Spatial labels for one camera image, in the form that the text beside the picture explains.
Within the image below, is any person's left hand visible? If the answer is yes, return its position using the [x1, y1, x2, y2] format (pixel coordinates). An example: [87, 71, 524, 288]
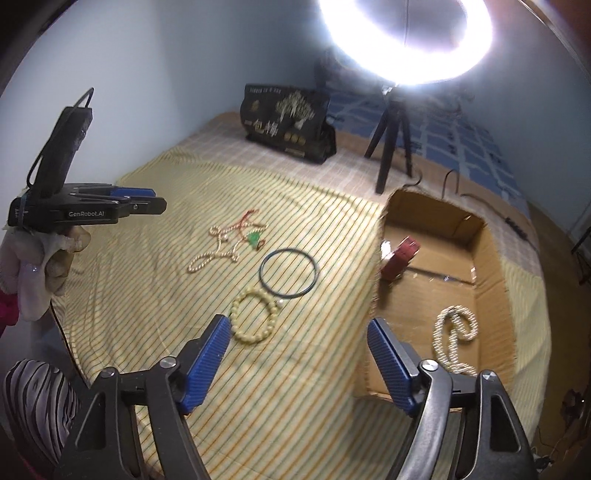
[0, 226, 88, 322]

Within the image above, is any white ring light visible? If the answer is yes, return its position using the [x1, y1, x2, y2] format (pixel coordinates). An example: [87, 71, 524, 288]
[318, 0, 497, 90]

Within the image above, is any striped black white clothing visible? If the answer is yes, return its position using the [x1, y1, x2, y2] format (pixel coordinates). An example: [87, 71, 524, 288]
[2, 359, 86, 480]

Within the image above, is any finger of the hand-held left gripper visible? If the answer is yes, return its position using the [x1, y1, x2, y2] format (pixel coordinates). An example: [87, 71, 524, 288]
[69, 183, 157, 200]
[115, 197, 168, 217]

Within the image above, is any long pearl necklace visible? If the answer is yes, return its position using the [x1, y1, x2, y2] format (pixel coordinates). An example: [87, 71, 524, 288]
[433, 305, 480, 377]

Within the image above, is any black tripod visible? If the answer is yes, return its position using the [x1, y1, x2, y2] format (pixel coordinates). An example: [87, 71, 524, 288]
[364, 85, 414, 195]

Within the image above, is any red strap watch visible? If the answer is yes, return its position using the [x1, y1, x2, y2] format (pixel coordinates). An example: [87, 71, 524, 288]
[379, 236, 422, 283]

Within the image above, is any dark thin bangle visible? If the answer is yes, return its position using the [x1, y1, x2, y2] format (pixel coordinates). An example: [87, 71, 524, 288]
[259, 249, 320, 300]

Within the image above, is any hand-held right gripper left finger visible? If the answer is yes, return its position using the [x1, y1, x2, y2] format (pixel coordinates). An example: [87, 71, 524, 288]
[53, 314, 232, 480]

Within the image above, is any small pearl necklace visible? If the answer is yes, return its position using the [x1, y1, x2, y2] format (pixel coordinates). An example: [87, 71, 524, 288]
[187, 224, 241, 274]

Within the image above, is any tan checked bed sheet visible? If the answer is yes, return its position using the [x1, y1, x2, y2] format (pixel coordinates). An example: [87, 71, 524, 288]
[185, 111, 539, 250]

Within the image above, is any yellow striped bed sheet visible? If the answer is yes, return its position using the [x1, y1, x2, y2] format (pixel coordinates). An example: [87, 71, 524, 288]
[51, 148, 552, 480]

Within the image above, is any black printed bag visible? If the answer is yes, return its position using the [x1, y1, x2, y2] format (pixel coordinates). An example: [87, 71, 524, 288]
[240, 83, 337, 165]

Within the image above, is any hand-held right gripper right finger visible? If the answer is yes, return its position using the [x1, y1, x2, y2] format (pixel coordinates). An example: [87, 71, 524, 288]
[367, 318, 541, 480]

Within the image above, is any black power cable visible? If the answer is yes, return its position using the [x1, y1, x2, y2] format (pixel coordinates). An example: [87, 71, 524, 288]
[406, 170, 539, 252]

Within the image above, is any cream bead bracelet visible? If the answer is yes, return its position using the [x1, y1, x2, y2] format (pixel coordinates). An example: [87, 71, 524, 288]
[229, 290, 281, 343]

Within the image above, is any red string jade necklace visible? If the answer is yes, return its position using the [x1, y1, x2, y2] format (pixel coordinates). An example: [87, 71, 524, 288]
[222, 210, 269, 252]

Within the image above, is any blue patterned blanket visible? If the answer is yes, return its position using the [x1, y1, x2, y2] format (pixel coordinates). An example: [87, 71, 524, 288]
[323, 88, 532, 217]

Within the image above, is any cardboard box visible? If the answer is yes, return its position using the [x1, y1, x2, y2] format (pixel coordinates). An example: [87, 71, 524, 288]
[353, 187, 518, 409]

